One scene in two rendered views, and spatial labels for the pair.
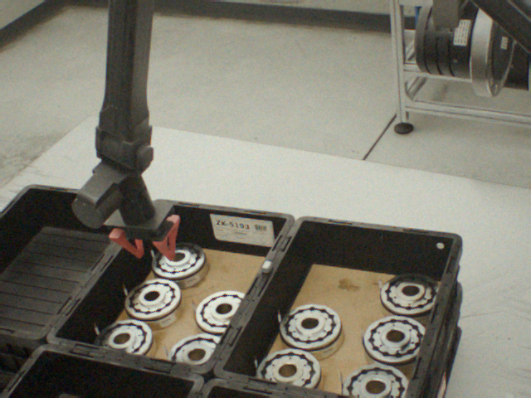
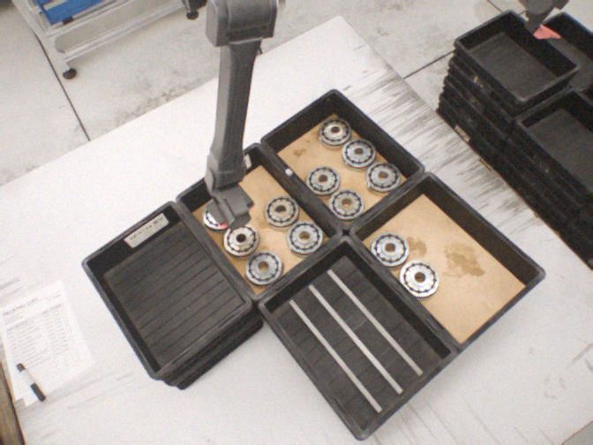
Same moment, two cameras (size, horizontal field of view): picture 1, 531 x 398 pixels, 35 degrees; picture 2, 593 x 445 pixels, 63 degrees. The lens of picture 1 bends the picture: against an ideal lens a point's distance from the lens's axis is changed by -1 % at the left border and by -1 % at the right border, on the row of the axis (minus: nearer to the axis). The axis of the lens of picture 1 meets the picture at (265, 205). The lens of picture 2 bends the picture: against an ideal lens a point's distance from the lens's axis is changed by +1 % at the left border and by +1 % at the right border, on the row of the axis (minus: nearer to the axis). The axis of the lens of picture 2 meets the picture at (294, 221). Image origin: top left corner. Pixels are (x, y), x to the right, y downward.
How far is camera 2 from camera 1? 0.96 m
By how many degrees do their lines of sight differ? 43
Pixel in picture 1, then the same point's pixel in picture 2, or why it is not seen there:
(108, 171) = (229, 192)
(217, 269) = not seen: hidden behind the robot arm
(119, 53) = (241, 115)
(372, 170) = (190, 98)
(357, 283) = (301, 147)
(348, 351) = (343, 176)
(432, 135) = (90, 66)
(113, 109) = (233, 154)
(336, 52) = not seen: outside the picture
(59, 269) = (158, 281)
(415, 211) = not seen: hidden behind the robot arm
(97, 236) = (146, 248)
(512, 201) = (271, 63)
